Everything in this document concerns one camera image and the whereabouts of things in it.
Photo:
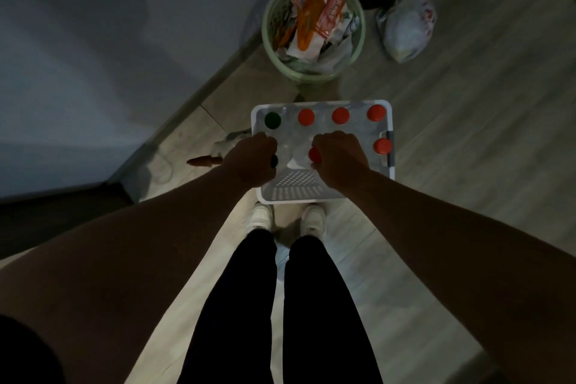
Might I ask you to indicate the white plastic basket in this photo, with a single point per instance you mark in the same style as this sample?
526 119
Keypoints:
297 188

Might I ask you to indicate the pile of crumpled wrappers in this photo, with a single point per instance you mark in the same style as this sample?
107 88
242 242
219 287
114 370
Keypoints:
310 37

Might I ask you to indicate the person's right hand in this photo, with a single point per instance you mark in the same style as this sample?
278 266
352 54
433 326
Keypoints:
344 161

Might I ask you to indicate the person's left white shoe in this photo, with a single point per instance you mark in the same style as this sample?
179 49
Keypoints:
260 217

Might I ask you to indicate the dark wood wardrobe unit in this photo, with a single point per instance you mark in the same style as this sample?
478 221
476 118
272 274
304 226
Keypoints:
54 217

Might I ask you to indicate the person's left hand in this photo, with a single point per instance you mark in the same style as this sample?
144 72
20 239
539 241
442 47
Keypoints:
252 161

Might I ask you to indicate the person's right white shoe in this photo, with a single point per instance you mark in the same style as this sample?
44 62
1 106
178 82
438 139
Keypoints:
313 219

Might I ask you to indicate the group of bottles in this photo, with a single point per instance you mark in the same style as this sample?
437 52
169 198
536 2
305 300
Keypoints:
340 115

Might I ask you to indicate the person's white shoe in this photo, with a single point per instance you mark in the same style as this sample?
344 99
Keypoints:
313 219
260 217

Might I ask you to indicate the pale green waste bin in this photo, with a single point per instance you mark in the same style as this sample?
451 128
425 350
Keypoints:
315 77

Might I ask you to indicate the person's right forearm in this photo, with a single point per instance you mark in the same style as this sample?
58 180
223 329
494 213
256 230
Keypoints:
472 262

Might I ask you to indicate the person's left forearm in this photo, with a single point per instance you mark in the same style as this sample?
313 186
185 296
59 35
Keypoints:
112 271

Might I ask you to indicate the person's right black trouser leg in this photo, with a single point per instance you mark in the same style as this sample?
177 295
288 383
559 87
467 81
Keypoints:
328 320

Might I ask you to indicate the white tied plastic bag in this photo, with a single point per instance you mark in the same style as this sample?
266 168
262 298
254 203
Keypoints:
407 28

